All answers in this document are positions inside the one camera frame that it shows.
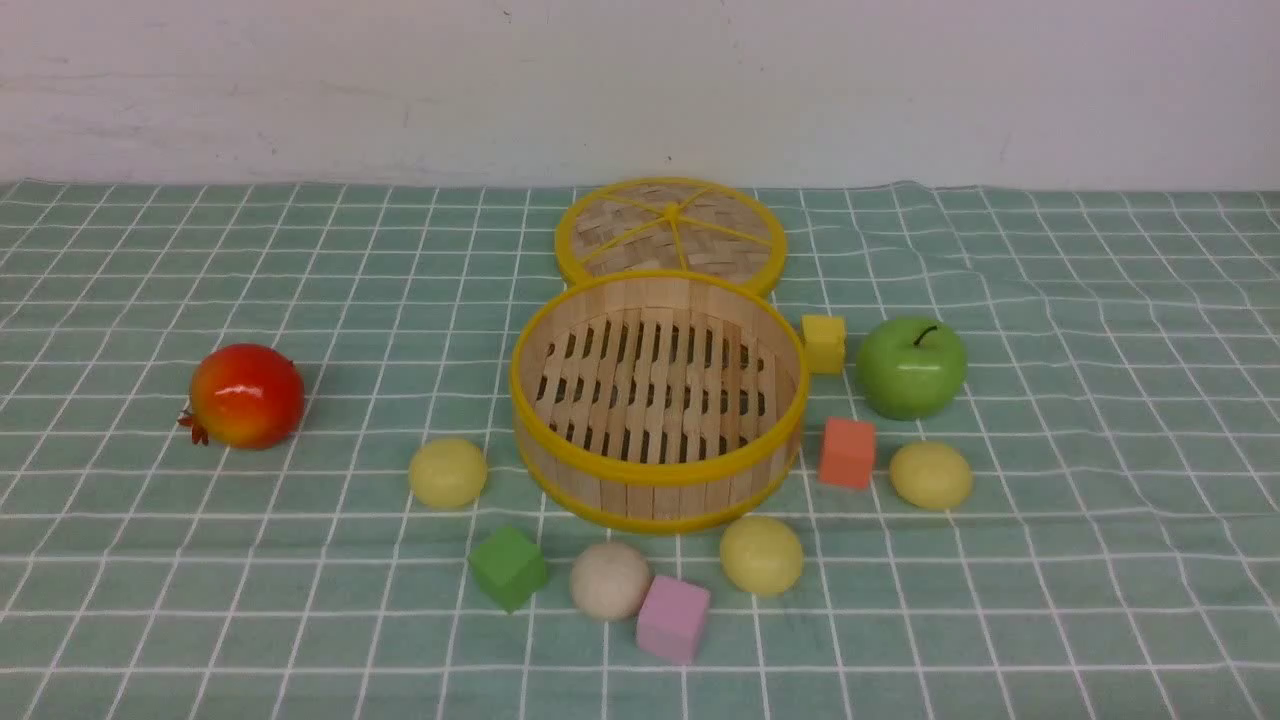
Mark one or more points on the yellow bun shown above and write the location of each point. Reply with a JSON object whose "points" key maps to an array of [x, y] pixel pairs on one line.
{"points": [[761, 555], [931, 475], [447, 473]]}

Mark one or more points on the red pomegranate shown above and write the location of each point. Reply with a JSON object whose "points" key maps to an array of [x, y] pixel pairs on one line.
{"points": [[244, 396]]}

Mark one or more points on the green apple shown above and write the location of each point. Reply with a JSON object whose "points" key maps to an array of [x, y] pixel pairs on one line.
{"points": [[910, 367]]}

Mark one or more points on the bamboo steamer tray yellow rim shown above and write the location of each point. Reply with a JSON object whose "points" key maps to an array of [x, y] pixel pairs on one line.
{"points": [[659, 402]]}

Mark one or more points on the white bun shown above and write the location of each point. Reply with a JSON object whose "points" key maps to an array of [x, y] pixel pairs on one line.
{"points": [[609, 581]]}

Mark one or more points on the yellow cube block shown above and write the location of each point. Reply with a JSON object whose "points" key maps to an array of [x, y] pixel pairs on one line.
{"points": [[825, 342]]}

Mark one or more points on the yellow bun front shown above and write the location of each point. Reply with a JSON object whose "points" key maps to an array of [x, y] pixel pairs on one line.
{"points": [[761, 555]]}

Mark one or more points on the orange cube block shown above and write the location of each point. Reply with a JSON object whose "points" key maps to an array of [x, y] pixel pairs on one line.
{"points": [[848, 453]]}

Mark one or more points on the green cube block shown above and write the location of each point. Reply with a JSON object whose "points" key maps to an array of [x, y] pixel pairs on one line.
{"points": [[508, 567]]}

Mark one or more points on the green checkered tablecloth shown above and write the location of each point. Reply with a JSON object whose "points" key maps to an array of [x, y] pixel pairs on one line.
{"points": [[1117, 560]]}

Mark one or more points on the pink cube block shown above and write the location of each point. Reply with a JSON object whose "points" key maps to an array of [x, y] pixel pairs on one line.
{"points": [[670, 622]]}

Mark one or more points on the woven bamboo steamer lid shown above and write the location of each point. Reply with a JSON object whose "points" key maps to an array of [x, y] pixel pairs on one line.
{"points": [[672, 223]]}

